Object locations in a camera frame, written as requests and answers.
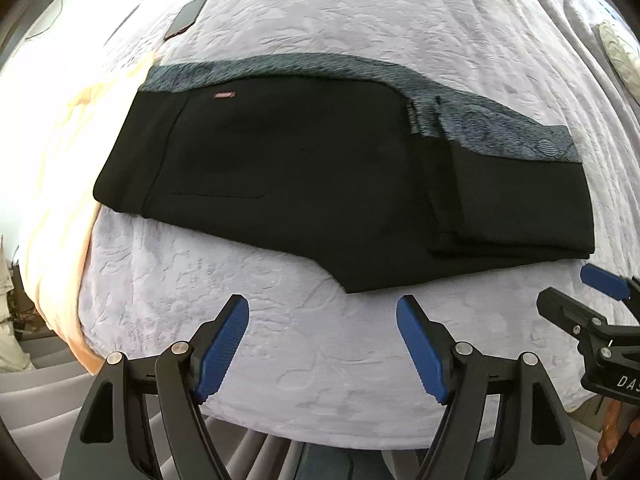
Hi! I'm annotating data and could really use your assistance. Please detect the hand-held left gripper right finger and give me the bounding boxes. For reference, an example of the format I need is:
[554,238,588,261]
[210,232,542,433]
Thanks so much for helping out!
[395,295,585,480]

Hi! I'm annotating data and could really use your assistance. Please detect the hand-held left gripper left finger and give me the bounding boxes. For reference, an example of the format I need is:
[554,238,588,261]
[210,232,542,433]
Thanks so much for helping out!
[75,294,250,480]

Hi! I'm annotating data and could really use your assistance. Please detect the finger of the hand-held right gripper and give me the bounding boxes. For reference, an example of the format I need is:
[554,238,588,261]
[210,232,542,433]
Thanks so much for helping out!
[580,264,640,311]
[536,287,609,344]

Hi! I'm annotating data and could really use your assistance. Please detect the black pants with patterned trim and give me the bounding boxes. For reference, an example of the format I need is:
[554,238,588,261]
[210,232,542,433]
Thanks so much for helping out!
[93,52,596,295]

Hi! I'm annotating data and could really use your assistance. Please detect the person's right hand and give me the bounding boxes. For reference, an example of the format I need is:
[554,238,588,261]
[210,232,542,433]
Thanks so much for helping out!
[598,400,632,468]

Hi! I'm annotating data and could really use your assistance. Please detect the lavender embossed blanket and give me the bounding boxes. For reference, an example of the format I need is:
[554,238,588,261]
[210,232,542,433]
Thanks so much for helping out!
[75,0,640,450]

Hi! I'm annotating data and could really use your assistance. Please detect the person's jeans leg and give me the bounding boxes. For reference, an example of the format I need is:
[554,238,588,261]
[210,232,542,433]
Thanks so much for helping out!
[292,441,432,480]

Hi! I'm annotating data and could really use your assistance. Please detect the peach towel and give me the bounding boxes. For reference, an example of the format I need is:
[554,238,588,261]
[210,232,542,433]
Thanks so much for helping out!
[17,55,161,376]

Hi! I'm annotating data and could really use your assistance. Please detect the beige cloth bags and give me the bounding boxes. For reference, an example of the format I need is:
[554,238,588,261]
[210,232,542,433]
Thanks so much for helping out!
[0,234,37,372]

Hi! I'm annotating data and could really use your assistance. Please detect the white lace pillow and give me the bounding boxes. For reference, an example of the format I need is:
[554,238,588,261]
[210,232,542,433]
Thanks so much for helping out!
[597,20,640,92]

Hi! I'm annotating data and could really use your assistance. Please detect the black smartphone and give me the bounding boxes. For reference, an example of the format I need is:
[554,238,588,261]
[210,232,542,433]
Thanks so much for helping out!
[165,0,211,40]

